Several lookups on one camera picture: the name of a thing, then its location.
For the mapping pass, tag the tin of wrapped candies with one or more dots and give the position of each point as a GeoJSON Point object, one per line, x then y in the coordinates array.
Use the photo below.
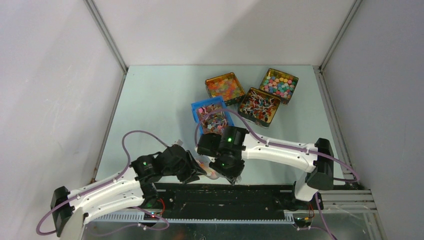
{"type": "Point", "coordinates": [259, 107]}

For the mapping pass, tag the blue plastic candy bin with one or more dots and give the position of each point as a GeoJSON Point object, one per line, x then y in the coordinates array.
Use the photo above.
{"type": "Point", "coordinates": [214, 123]}

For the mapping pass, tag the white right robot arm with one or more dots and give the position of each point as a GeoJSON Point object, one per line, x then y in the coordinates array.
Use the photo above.
{"type": "Point", "coordinates": [314, 159]}

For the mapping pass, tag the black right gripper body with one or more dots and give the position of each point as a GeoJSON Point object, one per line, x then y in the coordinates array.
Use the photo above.
{"type": "Point", "coordinates": [229, 169]}

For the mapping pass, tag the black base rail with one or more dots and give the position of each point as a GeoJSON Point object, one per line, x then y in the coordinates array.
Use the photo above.
{"type": "Point", "coordinates": [226, 201]}

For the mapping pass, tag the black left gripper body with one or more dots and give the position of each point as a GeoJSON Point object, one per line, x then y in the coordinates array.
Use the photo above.
{"type": "Point", "coordinates": [184, 170]}

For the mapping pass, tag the tin of orange candies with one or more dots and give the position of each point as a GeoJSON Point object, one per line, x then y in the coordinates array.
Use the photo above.
{"type": "Point", "coordinates": [227, 86]}

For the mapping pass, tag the clear plastic scoop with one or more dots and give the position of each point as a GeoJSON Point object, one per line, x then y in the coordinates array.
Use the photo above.
{"type": "Point", "coordinates": [235, 180]}

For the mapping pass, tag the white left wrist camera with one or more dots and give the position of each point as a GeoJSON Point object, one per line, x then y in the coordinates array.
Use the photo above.
{"type": "Point", "coordinates": [179, 142]}

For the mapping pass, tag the clear plastic jar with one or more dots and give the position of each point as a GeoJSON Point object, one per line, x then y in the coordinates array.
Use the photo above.
{"type": "Point", "coordinates": [204, 163]}

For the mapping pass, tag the tin of pastel candies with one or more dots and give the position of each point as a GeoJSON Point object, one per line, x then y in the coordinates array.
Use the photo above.
{"type": "Point", "coordinates": [280, 84]}

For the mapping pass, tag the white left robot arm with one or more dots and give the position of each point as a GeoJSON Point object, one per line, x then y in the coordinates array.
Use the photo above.
{"type": "Point", "coordinates": [133, 188]}

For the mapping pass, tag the grey slotted cable duct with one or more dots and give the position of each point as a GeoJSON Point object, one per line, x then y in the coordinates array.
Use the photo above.
{"type": "Point", "coordinates": [140, 217]}

